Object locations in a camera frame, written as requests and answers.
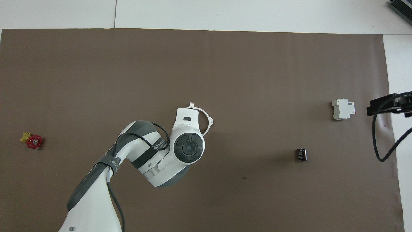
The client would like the white circuit breaker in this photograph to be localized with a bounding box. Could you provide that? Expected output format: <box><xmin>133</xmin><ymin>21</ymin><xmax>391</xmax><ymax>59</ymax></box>
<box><xmin>332</xmin><ymin>98</ymin><xmax>356</xmax><ymax>121</ymax></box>

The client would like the grey ribbed device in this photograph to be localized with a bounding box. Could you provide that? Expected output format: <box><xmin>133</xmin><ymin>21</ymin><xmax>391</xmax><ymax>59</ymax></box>
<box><xmin>388</xmin><ymin>0</ymin><xmax>412</xmax><ymax>17</ymax></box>

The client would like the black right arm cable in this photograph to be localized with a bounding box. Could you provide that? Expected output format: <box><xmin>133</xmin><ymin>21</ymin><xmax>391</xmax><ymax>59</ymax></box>
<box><xmin>372</xmin><ymin>93</ymin><xmax>412</xmax><ymax>162</ymax></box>

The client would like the red handwheel brass valve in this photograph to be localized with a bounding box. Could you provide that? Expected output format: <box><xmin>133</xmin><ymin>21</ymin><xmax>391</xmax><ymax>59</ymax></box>
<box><xmin>20</xmin><ymin>131</ymin><xmax>43</xmax><ymax>149</ymax></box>

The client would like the brown paper table mat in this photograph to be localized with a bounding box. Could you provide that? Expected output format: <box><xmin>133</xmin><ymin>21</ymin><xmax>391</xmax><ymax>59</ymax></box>
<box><xmin>0</xmin><ymin>28</ymin><xmax>405</xmax><ymax>232</ymax></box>

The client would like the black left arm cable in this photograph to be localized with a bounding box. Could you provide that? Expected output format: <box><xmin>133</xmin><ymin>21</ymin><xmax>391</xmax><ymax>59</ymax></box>
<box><xmin>105</xmin><ymin>122</ymin><xmax>170</xmax><ymax>232</ymax></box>

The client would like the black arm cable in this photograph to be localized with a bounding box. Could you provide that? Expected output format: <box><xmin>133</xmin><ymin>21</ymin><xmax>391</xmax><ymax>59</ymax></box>
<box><xmin>372</xmin><ymin>93</ymin><xmax>412</xmax><ymax>162</ymax></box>
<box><xmin>105</xmin><ymin>122</ymin><xmax>170</xmax><ymax>232</ymax></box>

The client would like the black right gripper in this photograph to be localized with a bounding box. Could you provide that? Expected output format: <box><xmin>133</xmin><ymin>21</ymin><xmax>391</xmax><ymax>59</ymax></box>
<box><xmin>366</xmin><ymin>91</ymin><xmax>412</xmax><ymax>117</ymax></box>

